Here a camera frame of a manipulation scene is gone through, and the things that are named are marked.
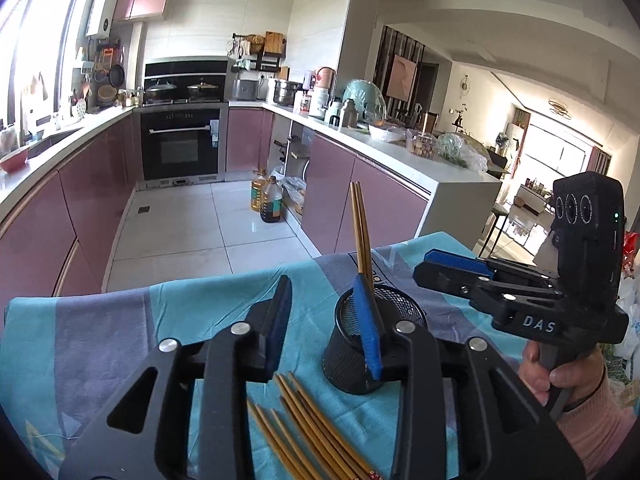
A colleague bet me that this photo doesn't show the bamboo chopstick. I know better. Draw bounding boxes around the bamboo chopstick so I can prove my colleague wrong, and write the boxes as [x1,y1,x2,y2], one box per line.
[356,182,374,292]
[288,372,382,479]
[349,181,369,283]
[274,374,359,479]
[246,400,303,480]
[271,410,323,480]

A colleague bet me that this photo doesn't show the pink sleeve right forearm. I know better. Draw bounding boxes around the pink sleeve right forearm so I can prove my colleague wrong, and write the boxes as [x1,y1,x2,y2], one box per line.
[558,367,639,479]

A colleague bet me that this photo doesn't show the yellow oil bottle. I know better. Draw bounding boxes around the yellow oil bottle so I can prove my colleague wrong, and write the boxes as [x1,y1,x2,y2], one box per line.
[250,169,269,212]

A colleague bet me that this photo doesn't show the blue grey tablecloth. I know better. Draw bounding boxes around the blue grey tablecloth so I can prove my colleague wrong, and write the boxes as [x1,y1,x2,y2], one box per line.
[1,233,525,479]

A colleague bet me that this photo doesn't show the pink kettle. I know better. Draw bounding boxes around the pink kettle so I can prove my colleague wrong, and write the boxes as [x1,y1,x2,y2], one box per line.
[314,66,335,90]

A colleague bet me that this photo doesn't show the dark soy sauce bottle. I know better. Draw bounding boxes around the dark soy sauce bottle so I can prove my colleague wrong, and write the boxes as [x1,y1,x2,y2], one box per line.
[260,176,282,223]

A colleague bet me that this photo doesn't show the hanging frying pan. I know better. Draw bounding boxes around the hanging frying pan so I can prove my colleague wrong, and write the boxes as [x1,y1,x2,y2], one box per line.
[108,50,126,89]

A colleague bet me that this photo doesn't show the kitchen window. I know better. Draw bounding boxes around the kitchen window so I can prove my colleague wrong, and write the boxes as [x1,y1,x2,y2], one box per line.
[1,0,77,126]

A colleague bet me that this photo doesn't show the black mesh pen holder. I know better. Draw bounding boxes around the black mesh pen holder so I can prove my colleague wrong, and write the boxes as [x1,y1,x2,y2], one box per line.
[321,283,429,396]

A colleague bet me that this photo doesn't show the wall spice rack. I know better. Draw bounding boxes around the wall spice rack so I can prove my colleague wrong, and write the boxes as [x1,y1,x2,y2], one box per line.
[228,32,286,74]

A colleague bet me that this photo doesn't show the black range hood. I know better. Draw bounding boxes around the black range hood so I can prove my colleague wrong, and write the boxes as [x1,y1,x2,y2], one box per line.
[142,56,230,104]

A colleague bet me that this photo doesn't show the right hand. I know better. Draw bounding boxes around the right hand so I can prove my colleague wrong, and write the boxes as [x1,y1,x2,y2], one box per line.
[518,341,606,404]

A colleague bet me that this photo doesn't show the glass jar with food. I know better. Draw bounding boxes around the glass jar with food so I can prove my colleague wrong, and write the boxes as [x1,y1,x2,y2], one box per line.
[406,129,436,159]

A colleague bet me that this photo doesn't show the pink bowl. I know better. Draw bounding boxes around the pink bowl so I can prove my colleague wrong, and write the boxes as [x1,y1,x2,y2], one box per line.
[0,146,29,174]

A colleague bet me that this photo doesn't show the pink wall picture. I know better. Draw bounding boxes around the pink wall picture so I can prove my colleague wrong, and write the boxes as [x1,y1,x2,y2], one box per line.
[386,55,416,102]

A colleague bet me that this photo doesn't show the white water heater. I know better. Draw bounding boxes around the white water heater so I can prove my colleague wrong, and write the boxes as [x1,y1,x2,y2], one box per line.
[86,0,117,39]

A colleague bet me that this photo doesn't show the black built-in oven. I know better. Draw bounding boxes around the black built-in oven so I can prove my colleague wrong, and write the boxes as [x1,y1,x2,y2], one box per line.
[139,103,228,188]

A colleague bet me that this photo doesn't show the steel stock pot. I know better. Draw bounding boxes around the steel stock pot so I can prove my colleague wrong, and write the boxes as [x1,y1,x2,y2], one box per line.
[272,79,302,107]

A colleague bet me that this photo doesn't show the clear plastic bag greens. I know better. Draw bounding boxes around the clear plastic bag greens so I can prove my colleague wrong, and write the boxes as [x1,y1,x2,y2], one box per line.
[435,132,490,172]

